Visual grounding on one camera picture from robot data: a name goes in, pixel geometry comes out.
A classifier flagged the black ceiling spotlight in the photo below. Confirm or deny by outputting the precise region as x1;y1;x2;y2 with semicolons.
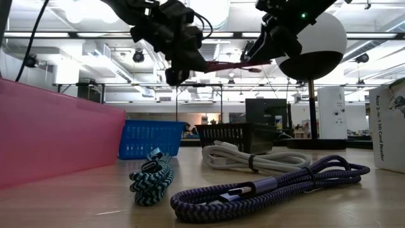
354;52;370;64
132;49;146;63
24;54;39;69

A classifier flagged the pink plastic bin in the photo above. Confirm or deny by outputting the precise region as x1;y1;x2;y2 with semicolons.
0;77;127;190

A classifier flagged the blue plastic basket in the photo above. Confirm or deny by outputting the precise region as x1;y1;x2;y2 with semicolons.
118;119;187;160

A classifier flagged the white and black globe lamp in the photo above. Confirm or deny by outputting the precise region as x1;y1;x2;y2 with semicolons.
273;11;348;150

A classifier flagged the teal braided cable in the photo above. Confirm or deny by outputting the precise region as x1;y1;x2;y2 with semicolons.
128;147;175;207

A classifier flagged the silver ventilation duct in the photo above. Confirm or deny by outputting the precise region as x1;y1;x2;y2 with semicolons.
186;0;232;64

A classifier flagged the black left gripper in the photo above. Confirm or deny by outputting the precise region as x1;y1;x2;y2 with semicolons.
130;0;209;73

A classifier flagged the white cable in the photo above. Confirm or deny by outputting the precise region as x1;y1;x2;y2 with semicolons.
201;140;313;175

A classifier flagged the black overhead light beam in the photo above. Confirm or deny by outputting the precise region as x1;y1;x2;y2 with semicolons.
0;30;405;40

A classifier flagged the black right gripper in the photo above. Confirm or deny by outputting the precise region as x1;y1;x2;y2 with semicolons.
242;6;317;63

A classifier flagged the black plastic basket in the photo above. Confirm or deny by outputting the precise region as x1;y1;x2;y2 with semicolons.
194;122;278;155

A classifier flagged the black cabinet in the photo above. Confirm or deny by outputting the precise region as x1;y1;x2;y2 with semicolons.
245;98;289;129

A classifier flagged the purple braided cable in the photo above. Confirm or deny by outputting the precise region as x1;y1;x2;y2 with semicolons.
170;154;371;224

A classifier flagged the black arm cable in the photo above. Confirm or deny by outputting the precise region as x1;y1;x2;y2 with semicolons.
15;0;51;82

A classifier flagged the red cable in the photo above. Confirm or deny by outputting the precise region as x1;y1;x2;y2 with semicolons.
204;59;273;74

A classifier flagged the white card reader box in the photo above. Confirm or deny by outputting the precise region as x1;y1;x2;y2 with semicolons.
368;77;405;174

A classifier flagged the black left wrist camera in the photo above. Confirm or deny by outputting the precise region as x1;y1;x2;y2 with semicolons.
164;67;190;87

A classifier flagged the white column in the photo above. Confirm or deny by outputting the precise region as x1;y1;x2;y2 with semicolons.
317;87;348;140

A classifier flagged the black background table frame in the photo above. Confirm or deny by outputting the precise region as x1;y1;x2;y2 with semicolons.
175;83;224;124

